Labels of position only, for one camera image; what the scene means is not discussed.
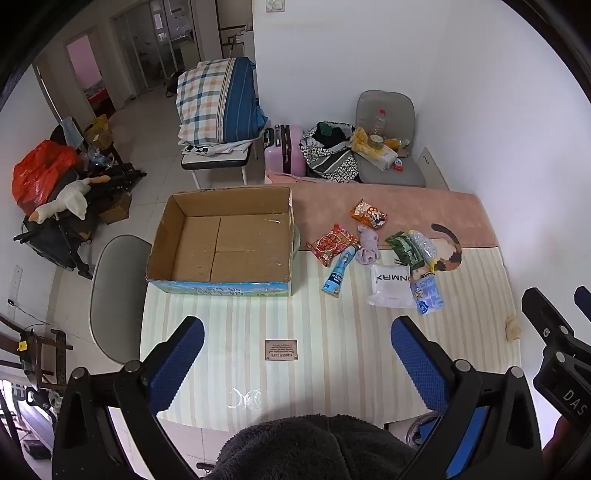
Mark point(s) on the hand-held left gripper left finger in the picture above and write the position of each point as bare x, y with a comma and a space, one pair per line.
178, 364

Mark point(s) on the pink suitcase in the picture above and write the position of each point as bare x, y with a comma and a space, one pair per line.
281, 152

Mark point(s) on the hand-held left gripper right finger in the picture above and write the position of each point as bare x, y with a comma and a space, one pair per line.
418, 364

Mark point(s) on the small red box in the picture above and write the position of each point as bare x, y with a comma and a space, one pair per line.
398, 166

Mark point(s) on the white soft packet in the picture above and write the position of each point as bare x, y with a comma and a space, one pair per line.
390, 286

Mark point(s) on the blue tube packet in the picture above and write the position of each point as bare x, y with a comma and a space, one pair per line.
339, 272

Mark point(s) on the white patterned cloth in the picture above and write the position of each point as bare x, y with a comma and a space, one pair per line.
217, 147

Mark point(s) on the yellow box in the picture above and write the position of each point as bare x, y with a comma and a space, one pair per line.
99, 131

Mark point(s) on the grey round chair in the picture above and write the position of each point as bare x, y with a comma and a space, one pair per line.
115, 295

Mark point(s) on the clear bubble bag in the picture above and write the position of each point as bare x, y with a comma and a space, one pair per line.
425, 244

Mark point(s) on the plaid folded quilt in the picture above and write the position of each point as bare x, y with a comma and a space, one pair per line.
217, 99

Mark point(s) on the clear plastic bottle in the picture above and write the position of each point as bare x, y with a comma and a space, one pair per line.
379, 122

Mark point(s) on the red snack packet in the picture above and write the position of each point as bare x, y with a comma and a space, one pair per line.
330, 243

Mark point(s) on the black and white patterned bag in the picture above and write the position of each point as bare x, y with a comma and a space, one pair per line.
330, 157

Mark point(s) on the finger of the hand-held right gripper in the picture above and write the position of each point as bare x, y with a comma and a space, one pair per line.
584, 300
545, 316

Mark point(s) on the black stroller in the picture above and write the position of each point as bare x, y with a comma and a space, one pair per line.
46, 240

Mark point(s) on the light blue cloth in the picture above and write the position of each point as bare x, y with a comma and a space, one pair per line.
73, 131

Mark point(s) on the tape roll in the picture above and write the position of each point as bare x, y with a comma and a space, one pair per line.
376, 142

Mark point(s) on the white chair with black seat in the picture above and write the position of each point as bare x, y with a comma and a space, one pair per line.
217, 161

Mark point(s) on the orange snack packet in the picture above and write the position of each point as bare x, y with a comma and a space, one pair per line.
367, 214

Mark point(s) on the white wall switch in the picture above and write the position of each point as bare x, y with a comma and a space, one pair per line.
276, 5

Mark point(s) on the glass sliding door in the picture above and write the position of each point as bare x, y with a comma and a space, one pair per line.
147, 41

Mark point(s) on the dark fleece garment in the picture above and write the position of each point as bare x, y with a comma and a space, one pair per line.
314, 447

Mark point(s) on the grey cushioned chair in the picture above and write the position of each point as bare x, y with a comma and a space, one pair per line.
392, 104

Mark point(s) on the dark wooden chair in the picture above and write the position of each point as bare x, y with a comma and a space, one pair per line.
41, 350

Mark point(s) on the small brown cardboard box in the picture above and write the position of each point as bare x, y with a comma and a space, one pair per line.
115, 210

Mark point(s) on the green snack packet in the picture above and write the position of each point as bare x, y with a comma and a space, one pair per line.
404, 249

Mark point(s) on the purple plush toy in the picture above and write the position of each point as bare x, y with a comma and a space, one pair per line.
368, 242

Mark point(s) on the light blue packet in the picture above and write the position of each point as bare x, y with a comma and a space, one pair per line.
427, 295

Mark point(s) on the white goose plush toy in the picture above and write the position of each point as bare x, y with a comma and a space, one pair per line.
69, 198

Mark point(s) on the cream packet with yellow bag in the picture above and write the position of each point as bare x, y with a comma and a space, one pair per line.
378, 157

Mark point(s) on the red plastic bag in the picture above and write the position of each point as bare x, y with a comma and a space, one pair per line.
41, 170

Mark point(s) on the white leaning panel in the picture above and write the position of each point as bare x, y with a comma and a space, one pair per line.
434, 168

